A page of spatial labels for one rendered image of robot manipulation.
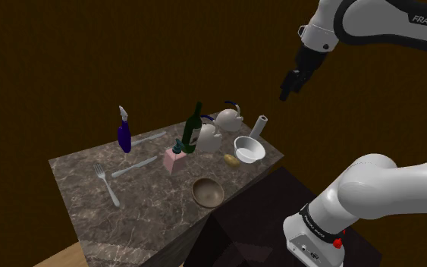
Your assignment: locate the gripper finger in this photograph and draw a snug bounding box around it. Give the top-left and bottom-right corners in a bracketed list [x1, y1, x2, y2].
[279, 69, 300, 102]
[293, 73, 312, 94]

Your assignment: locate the white saucepan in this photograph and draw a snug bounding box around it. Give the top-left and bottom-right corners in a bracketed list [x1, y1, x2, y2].
[234, 115, 269, 165]

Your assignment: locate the yellow-brown potato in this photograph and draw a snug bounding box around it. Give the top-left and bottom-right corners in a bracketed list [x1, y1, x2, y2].
[223, 153, 241, 169]

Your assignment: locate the dark green wine bottle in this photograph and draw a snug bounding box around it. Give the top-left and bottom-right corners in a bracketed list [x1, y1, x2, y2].
[181, 101, 204, 155]

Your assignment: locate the dark robot stand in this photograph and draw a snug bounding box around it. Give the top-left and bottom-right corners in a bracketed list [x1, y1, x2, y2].
[182, 165, 382, 267]

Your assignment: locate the brown bowl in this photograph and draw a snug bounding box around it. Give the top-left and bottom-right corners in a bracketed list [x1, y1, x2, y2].
[191, 177, 226, 209]

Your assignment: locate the pink soap dispenser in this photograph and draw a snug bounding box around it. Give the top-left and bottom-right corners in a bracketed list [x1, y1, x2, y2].
[162, 139, 189, 176]

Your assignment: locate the silver table knife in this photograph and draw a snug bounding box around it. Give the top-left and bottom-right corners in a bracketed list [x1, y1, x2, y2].
[111, 155, 159, 179]
[130, 130, 168, 147]

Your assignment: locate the blue spray bottle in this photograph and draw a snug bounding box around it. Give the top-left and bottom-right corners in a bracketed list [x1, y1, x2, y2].
[117, 105, 133, 155]

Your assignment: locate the silver fork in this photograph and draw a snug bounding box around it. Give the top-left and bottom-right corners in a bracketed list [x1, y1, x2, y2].
[93, 162, 121, 209]

